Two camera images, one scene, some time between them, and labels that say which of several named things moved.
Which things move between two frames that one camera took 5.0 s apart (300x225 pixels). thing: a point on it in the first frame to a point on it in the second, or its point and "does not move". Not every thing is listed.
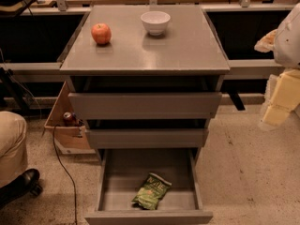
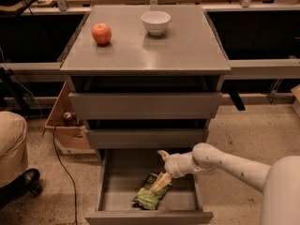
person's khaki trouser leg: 13,153 does not move
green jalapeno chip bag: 152,191 does not move
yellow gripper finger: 265,43 to 179,164
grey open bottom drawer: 123,173 does not move
